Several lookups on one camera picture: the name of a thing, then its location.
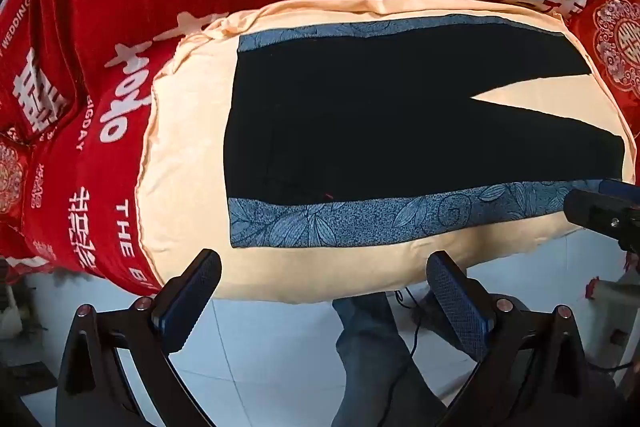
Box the black pants with blue trim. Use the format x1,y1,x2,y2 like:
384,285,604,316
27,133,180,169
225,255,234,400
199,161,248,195
224,15,626,248

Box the person's blue jeans leg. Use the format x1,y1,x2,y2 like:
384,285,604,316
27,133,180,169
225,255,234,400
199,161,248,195
332,293,446,427

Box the black cable on floor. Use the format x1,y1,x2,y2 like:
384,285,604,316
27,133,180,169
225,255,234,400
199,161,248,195
382,287,426,427

